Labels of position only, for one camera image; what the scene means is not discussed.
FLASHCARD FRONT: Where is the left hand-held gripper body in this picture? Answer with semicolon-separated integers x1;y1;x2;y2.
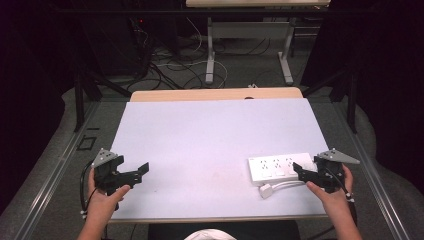
91;148;134;196

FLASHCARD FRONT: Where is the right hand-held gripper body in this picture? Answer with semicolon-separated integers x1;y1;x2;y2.
313;148;361;194

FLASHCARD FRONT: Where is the white power strip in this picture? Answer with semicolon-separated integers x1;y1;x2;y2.
247;152;317;187

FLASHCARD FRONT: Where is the person's right hand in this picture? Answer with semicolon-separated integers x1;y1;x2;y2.
305;164;355;215

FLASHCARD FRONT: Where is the person's left hand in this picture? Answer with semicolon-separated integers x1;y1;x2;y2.
86;168;132;222

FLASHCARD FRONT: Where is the white power plug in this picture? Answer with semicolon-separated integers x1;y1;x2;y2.
258;183;275;200

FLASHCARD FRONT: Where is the white table mat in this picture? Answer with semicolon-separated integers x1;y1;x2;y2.
109;97;330;222

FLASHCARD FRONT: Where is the black metal stand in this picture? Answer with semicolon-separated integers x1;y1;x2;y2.
300;64;360;135
73;66;133;133

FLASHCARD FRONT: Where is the wooden table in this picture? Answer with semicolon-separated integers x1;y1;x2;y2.
109;86;330;225

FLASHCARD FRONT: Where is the white metal-legged table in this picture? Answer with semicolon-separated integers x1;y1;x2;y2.
185;0;332;86

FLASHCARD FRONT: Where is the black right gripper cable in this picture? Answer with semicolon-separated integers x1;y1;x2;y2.
324;166;355;205

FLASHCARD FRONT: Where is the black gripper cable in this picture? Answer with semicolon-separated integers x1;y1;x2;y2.
324;166;355;205
78;159;98;215

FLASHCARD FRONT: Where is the white power strip cable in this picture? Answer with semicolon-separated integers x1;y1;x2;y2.
270;179;307;192

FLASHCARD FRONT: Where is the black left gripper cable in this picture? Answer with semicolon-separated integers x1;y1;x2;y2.
78;159;98;215

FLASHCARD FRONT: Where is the aluminium floor rail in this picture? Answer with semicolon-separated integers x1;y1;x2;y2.
329;101;413;240
12;101;101;240

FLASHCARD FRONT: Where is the tangle of floor cables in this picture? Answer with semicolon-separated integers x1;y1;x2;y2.
128;16;278;92

